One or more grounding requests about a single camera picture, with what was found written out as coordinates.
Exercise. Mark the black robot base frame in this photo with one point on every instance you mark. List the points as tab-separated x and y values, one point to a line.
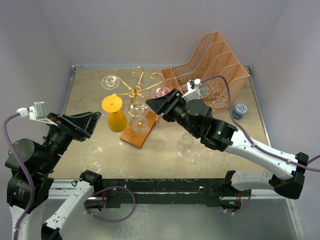
211	192

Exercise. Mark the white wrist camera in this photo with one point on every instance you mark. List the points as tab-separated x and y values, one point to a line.
36	112
193	90

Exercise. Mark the blue white round tin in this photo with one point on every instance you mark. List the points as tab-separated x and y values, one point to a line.
239	111

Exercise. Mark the orange plastic file organizer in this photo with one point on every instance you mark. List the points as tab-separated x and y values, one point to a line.
218	68

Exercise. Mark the gold wire wine glass rack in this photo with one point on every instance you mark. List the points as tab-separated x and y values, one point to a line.
135	93

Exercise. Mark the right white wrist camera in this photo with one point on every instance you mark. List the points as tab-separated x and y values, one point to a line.
193	90

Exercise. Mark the pink plastic wine glass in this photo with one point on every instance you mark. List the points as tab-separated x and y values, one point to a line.
161	92

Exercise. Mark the yellow plastic wine glass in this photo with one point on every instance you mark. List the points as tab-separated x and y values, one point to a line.
116	119

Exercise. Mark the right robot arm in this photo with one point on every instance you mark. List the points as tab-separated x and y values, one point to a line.
283	172

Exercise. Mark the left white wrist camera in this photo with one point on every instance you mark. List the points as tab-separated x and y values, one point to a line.
36	112

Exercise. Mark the clear wine glass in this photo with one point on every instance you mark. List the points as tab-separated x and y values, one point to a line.
185	145
110	82
139	123

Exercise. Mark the clear champagne flute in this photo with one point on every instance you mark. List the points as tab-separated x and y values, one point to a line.
155	88

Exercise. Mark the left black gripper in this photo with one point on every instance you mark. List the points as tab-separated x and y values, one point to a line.
79	126

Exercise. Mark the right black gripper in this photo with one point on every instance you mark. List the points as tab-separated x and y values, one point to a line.
174	98

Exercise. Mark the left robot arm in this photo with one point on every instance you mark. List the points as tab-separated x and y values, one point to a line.
31	164

